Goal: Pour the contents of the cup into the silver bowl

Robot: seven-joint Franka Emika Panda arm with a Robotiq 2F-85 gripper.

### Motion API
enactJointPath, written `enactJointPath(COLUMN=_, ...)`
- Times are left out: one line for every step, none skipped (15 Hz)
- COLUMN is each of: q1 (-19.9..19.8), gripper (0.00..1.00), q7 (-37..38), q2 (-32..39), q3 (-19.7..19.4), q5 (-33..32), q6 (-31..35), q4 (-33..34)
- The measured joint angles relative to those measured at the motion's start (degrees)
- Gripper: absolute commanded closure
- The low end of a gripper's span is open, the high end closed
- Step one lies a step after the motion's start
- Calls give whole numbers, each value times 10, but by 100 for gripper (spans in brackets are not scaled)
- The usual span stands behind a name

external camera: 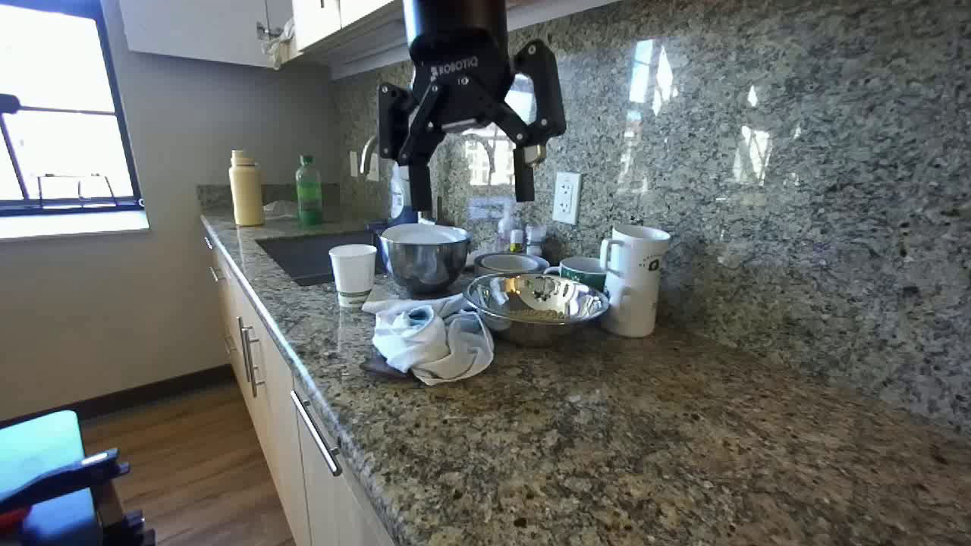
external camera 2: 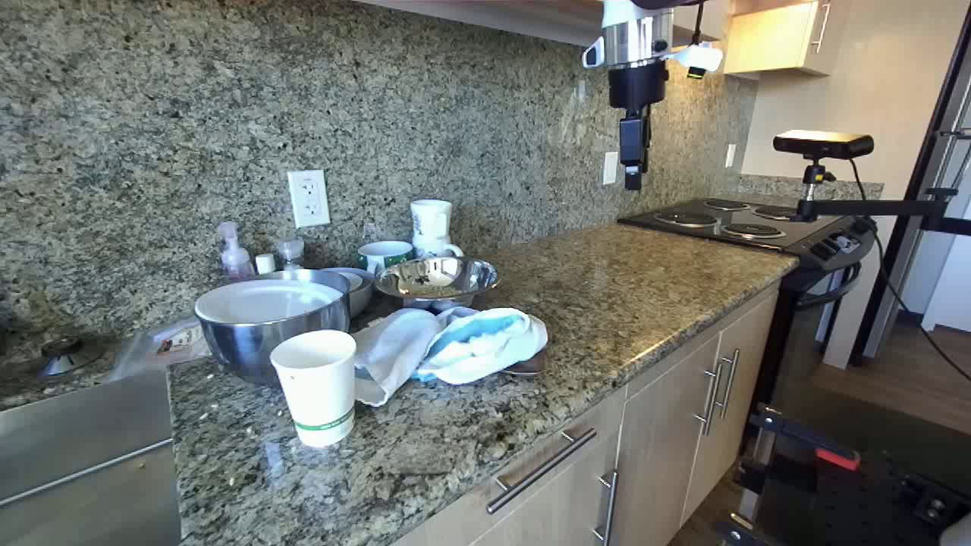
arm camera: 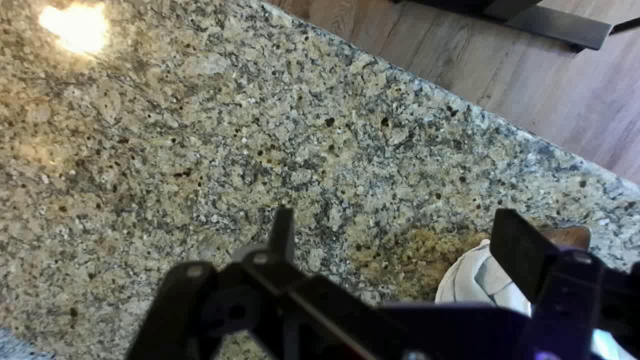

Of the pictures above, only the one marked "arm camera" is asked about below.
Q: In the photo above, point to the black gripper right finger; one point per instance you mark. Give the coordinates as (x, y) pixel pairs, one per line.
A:
(566, 301)

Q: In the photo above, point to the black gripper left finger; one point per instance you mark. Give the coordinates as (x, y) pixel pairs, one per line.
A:
(266, 301)

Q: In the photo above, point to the white paper cup green stripe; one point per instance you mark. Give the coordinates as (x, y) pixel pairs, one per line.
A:
(480, 280)

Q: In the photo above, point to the black stand base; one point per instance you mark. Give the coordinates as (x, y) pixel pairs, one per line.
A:
(546, 23)

